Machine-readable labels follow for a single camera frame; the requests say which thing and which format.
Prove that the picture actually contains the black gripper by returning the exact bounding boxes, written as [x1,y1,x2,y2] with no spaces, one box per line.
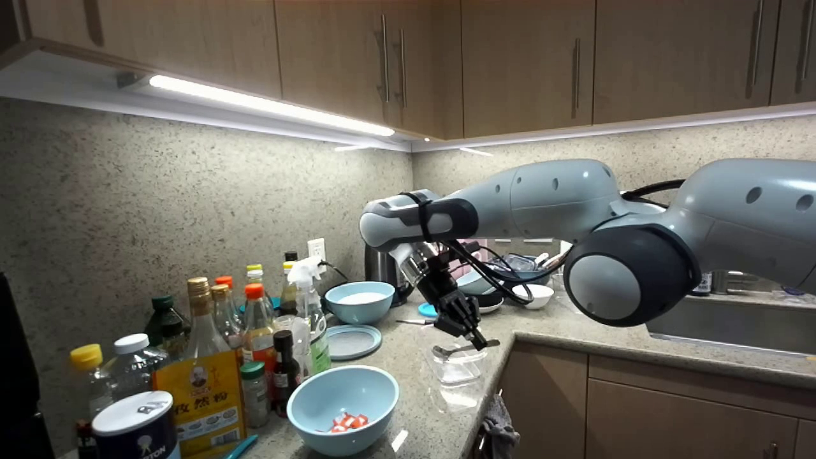
[415,252,494,353]

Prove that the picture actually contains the small white bowl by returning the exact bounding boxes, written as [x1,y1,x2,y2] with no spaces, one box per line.
[508,284,555,312]

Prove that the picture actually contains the light blue bowl, white filling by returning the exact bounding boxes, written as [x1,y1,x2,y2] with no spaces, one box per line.
[321,280,399,330]

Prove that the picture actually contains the light blue bowl, red bits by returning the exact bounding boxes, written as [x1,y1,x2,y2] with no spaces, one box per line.
[285,366,404,459]

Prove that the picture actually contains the blue dish with utensils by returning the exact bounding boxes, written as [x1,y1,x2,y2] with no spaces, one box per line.
[493,245,571,289]

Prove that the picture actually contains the grey hanging towel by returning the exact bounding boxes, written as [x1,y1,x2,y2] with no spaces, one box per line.
[474,391,523,459]

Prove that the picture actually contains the narrow wooden lower cabinet door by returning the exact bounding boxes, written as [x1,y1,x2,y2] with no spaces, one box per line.
[494,339,592,459]

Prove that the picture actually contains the black electric kettle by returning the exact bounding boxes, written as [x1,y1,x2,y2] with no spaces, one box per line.
[364,247,407,299]

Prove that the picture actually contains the light blue plate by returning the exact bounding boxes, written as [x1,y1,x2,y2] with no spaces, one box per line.
[325,324,384,363]

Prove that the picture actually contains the red food pieces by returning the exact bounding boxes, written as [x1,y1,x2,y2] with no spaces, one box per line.
[328,410,373,437]

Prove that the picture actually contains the white spray bottle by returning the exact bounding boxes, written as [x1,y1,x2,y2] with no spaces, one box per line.
[285,256,333,378]

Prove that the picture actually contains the dark bottle, yellow label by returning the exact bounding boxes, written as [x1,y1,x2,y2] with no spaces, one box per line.
[281,250,300,316]

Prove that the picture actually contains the small dark soy bottle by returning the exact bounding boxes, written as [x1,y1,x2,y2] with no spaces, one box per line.
[270,330,300,419]

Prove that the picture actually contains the orange cap red sauce bottle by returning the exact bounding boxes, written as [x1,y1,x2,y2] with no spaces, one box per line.
[239,284,279,378]

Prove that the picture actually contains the wide wooden lower cabinet door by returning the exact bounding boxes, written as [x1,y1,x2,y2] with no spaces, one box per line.
[585,378,801,459]

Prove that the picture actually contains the wooden lower cabinet panel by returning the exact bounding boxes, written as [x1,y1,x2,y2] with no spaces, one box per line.
[585,354,816,421]

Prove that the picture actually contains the green cap small jar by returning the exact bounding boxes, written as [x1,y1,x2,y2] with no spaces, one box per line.
[238,361,272,432]

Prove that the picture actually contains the brown cap glass bottle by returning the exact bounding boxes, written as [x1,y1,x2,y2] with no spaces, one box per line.
[210,284,244,343]

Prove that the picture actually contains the big yellow label bottle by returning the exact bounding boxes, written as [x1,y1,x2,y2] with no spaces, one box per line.
[154,276,247,459]

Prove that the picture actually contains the steel kitchen sink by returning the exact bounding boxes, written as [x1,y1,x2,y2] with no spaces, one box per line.
[648,290,816,357]

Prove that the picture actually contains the dark green bottle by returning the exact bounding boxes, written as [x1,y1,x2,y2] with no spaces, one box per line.
[144,293,192,361]

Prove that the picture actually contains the under cabinet light strip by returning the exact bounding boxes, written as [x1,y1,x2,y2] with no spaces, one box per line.
[149,74,399,140]

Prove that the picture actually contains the white cap clear bottle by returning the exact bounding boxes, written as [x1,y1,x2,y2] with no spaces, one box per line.
[105,333,174,404]

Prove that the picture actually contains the dark jar with white lid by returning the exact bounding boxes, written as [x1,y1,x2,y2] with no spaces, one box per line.
[89,391,184,459]

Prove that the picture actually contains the black object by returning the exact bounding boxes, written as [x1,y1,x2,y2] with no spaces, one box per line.
[0,271,57,459]

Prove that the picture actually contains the teal utensil handle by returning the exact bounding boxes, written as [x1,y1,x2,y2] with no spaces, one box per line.
[224,432,263,459]

